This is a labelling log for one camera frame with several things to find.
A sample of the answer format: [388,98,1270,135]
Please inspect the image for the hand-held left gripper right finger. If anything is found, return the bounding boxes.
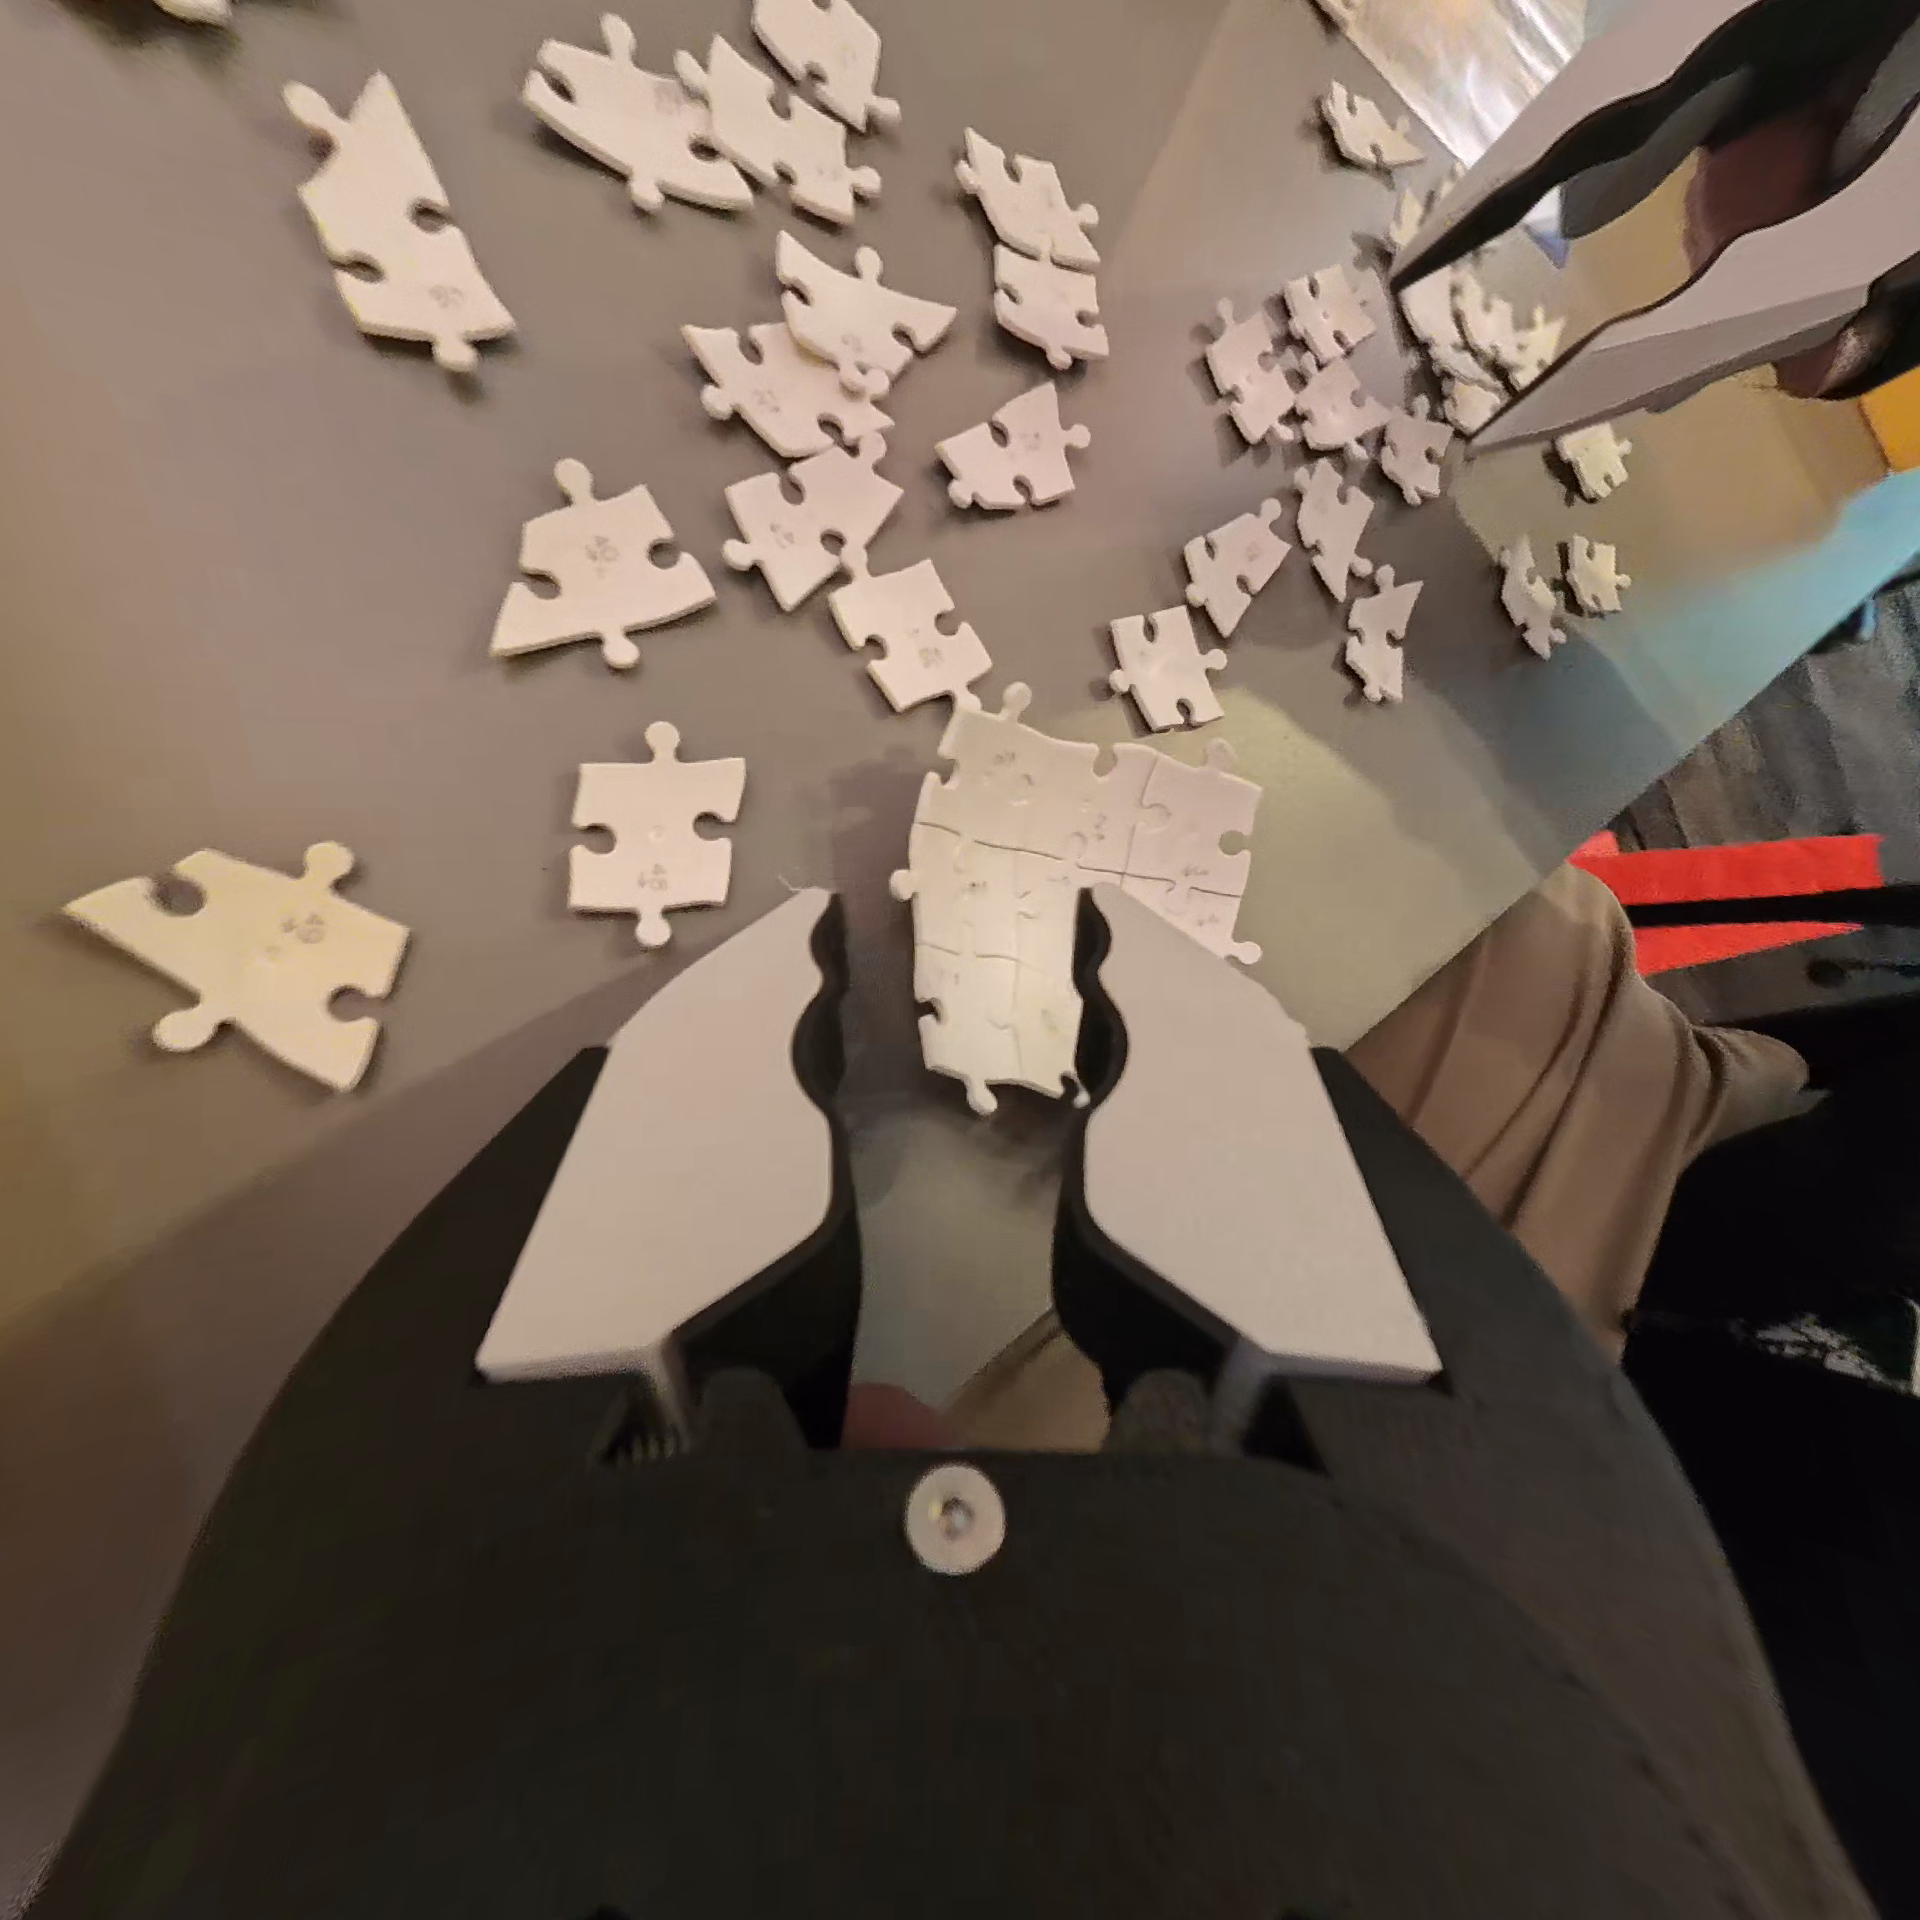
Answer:
[1053,883,1444,1451]

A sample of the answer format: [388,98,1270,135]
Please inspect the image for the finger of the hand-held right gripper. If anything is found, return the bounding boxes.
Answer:
[1462,163,1920,460]
[1387,0,1865,297]

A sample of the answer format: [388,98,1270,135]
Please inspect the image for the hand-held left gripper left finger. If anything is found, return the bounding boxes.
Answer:
[477,885,863,1451]

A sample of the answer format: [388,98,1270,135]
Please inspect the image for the white puzzle pieces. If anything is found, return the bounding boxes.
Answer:
[60,0,1637,1097]

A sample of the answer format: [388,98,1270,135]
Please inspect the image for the joined puzzle ball section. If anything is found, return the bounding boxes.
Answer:
[889,682,1263,1115]

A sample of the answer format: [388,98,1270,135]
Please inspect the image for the printed instruction sheet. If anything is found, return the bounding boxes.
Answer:
[1319,0,1595,170]

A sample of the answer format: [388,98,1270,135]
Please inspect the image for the person's tan trousers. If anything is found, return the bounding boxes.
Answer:
[959,863,1819,1450]

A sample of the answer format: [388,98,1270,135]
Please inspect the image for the orange fabric item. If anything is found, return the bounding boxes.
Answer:
[1567,832,1889,981]

